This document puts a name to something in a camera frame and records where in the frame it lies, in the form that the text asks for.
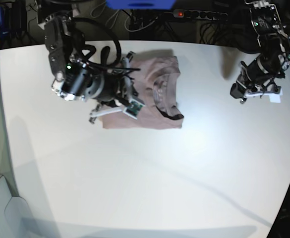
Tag blue plastic bin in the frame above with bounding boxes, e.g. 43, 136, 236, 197
106, 0, 175, 10

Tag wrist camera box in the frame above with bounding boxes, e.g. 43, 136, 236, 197
122, 97, 145, 119
269, 94, 281, 104

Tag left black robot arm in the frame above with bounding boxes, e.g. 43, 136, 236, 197
230, 0, 290, 104

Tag mauve pink t-shirt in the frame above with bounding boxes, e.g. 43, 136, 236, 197
101, 56, 184, 130

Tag black power strip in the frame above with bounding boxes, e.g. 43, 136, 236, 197
173, 9, 228, 21

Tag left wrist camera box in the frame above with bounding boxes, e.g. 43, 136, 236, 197
269, 94, 281, 104

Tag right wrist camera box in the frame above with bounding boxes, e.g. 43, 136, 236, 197
122, 97, 145, 119

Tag white looped cable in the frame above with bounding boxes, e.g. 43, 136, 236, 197
105, 9, 135, 32

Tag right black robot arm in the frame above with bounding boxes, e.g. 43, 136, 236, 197
43, 11, 145, 123

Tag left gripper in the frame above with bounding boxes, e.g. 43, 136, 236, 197
230, 60, 283, 104

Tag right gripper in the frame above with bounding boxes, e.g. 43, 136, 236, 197
88, 52, 139, 124

